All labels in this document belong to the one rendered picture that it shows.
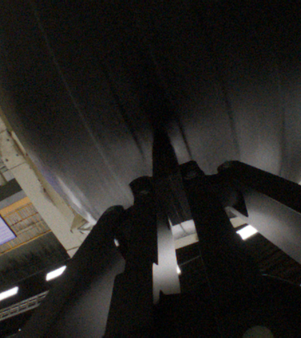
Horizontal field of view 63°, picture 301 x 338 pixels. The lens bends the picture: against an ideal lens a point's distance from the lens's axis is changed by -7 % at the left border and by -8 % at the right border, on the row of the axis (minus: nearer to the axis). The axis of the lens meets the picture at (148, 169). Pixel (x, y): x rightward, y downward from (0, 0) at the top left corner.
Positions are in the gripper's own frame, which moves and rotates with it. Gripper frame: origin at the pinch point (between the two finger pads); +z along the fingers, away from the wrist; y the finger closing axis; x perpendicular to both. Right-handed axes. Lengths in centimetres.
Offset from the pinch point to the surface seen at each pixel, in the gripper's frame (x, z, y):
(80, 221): -29, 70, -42
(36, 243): -398, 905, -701
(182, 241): -43, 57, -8
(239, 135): -0.2, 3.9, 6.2
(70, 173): 2.2, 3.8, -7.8
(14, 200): -106, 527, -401
